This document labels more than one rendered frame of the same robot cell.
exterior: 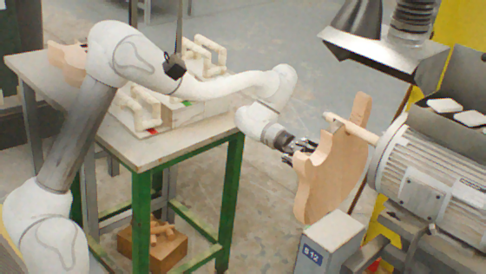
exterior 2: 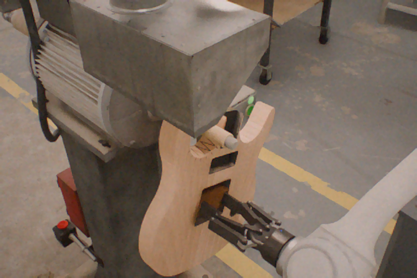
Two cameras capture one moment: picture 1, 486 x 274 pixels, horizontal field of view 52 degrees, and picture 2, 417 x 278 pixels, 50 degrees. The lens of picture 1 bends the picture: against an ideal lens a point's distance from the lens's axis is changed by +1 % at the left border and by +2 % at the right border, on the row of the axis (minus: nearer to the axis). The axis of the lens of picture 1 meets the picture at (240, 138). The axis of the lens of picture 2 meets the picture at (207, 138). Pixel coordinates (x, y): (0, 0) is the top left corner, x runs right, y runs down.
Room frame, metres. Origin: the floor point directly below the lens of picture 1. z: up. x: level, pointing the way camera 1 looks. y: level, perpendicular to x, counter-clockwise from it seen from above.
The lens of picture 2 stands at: (2.05, -0.26, 1.81)
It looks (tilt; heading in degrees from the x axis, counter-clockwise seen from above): 39 degrees down; 184
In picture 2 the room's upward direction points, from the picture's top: 1 degrees counter-clockwise
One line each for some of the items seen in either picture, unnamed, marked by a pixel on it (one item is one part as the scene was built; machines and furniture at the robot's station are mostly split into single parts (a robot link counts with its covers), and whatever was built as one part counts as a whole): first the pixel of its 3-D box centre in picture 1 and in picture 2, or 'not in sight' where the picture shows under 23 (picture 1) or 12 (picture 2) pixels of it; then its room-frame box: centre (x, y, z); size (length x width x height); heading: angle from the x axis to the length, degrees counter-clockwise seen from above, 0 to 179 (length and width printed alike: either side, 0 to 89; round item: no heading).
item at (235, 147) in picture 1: (228, 206); not in sight; (1.84, 0.02, 0.45); 0.05 x 0.05 x 0.90; 49
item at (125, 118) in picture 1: (137, 119); not in sight; (1.73, 0.43, 0.94); 0.27 x 0.15 x 0.01; 46
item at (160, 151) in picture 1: (151, 180); not in sight; (1.83, 0.39, 0.55); 0.62 x 0.58 x 0.76; 49
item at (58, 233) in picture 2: not in sight; (79, 247); (1.03, -0.82, 0.46); 0.25 x 0.07 x 0.08; 49
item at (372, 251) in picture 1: (365, 256); not in sight; (1.01, -0.38, 1.02); 0.19 x 0.04 x 0.04; 139
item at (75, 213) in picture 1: (72, 188); not in sight; (1.83, 0.76, 0.45); 0.05 x 0.05 x 0.90; 49
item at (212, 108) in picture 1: (199, 85); not in sight; (1.95, 0.21, 1.02); 0.27 x 0.15 x 0.17; 46
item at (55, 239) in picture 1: (57, 254); not in sight; (1.03, 0.49, 0.87); 0.18 x 0.16 x 0.22; 43
